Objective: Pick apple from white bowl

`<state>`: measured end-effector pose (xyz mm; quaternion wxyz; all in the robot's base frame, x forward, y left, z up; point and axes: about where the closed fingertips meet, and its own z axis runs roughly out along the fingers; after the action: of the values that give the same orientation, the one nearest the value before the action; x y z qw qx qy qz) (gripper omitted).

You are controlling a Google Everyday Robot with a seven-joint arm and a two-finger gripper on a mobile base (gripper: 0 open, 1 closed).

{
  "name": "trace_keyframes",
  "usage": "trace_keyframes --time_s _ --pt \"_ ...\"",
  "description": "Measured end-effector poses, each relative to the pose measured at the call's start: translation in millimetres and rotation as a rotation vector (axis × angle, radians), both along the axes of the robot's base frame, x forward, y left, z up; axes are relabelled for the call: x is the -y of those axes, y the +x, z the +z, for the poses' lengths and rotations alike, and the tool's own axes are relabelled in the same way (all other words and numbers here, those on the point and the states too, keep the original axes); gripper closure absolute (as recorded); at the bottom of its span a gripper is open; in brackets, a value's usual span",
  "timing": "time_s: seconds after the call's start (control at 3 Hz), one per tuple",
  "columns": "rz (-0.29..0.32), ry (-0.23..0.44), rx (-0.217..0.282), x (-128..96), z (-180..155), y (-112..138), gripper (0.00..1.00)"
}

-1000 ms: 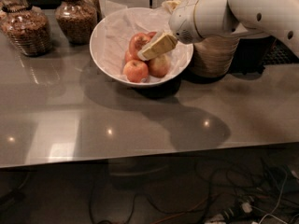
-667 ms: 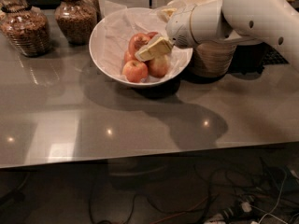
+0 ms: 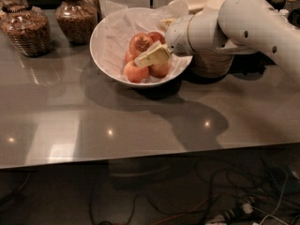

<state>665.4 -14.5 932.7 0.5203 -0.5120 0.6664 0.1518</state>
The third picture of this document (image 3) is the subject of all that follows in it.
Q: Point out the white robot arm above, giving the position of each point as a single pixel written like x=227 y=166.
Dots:
x=238 y=27

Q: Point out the front right yellow-red apple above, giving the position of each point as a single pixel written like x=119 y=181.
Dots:
x=159 y=70

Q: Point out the back red apple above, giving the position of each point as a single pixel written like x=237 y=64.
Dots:
x=156 y=36

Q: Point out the glass cereal jar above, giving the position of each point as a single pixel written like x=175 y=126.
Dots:
x=77 y=20
x=28 y=31

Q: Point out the red apple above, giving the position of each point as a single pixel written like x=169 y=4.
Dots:
x=135 y=74
x=139 y=44
x=156 y=36

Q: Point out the dark bottle with cap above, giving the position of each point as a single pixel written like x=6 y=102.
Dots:
x=277 y=4

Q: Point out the middle glass cereal jar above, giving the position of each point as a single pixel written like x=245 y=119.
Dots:
x=77 y=20

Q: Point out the front stack paper bowls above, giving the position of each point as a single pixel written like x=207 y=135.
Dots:
x=206 y=62

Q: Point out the white ceramic bowl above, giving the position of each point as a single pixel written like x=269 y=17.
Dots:
x=100 y=52

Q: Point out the white paper bowl liner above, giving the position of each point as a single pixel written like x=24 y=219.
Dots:
x=118 y=38

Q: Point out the top red apple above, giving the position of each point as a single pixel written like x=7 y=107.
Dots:
x=139 y=44

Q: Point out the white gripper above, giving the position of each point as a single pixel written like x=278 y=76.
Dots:
x=177 y=37

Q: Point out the left glass cereal jar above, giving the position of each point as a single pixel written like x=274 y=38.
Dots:
x=28 y=31

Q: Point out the front left red apple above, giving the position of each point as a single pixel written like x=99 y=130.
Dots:
x=135 y=74

